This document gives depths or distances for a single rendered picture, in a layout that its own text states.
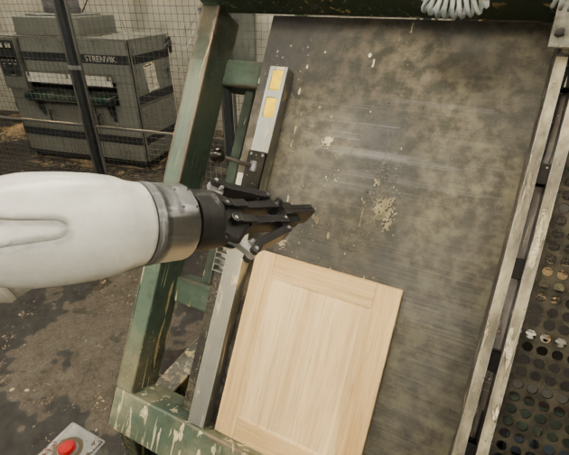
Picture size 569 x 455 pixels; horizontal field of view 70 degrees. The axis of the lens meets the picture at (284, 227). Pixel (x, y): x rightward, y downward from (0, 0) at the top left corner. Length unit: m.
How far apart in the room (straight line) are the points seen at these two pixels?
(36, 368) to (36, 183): 2.50
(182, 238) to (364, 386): 0.67
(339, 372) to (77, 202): 0.77
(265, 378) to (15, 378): 1.99
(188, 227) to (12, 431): 2.25
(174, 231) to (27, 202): 0.13
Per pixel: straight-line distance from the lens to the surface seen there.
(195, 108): 1.18
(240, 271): 1.05
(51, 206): 0.38
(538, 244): 0.90
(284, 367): 1.06
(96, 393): 2.59
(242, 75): 1.24
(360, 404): 1.02
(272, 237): 0.54
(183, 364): 1.49
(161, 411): 1.25
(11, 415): 2.69
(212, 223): 0.47
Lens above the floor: 1.88
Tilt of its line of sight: 30 degrees down
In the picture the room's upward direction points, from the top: straight up
